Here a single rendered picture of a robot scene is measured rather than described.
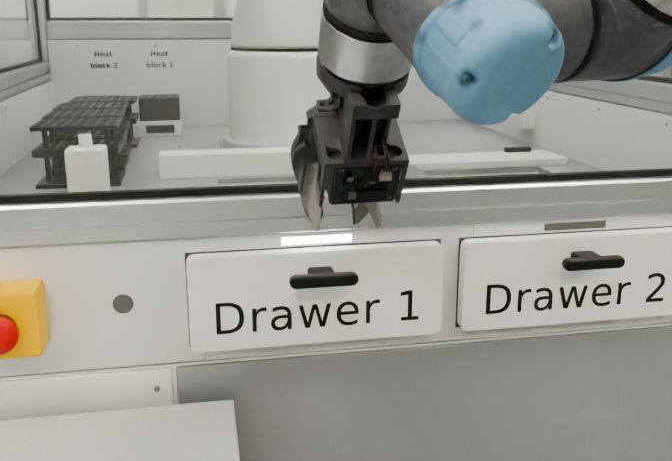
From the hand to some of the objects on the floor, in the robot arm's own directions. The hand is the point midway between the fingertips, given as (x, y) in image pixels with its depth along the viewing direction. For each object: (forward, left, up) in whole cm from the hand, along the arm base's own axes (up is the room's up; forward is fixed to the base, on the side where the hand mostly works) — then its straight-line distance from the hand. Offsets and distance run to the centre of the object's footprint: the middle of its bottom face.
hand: (336, 209), depth 74 cm
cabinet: (+52, -28, -98) cm, 114 cm away
